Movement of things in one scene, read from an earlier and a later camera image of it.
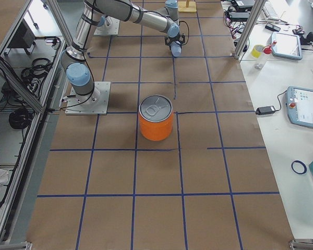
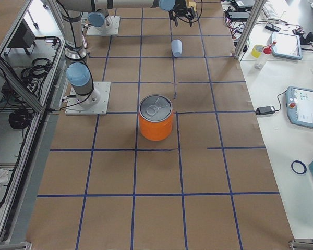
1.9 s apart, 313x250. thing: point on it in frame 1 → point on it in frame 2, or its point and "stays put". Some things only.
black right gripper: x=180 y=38 → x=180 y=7
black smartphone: x=272 y=27 stays put
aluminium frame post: x=257 y=7 stays put
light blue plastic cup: x=175 y=47 stays put
